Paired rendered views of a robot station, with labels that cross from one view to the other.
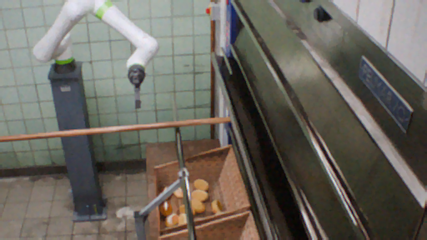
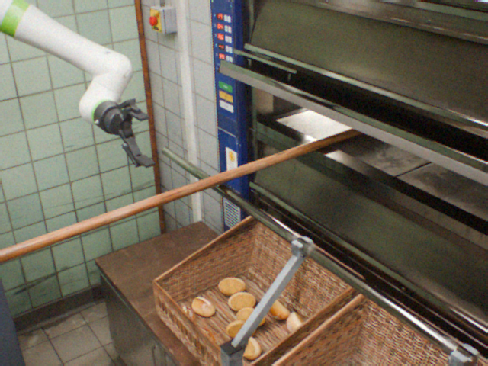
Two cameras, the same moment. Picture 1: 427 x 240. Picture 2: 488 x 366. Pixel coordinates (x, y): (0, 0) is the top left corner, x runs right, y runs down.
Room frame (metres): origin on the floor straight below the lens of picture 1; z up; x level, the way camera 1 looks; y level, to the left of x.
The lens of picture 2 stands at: (0.59, 0.77, 1.97)
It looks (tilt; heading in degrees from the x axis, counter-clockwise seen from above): 27 degrees down; 335
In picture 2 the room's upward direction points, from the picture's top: 2 degrees counter-clockwise
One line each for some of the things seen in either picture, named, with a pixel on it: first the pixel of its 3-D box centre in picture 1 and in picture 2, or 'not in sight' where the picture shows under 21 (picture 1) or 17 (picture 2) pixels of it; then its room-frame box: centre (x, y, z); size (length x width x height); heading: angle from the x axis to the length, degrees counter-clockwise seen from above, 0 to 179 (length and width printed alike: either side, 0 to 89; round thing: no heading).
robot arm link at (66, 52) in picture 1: (60, 47); not in sight; (2.65, 0.93, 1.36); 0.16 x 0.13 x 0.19; 156
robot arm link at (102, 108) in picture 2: (137, 74); (113, 117); (2.27, 0.39, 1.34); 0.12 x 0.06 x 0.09; 98
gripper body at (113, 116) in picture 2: (136, 80); (122, 124); (2.20, 0.38, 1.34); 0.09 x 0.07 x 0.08; 8
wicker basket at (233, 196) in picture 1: (198, 195); (252, 297); (2.02, 0.07, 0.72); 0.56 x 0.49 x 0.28; 8
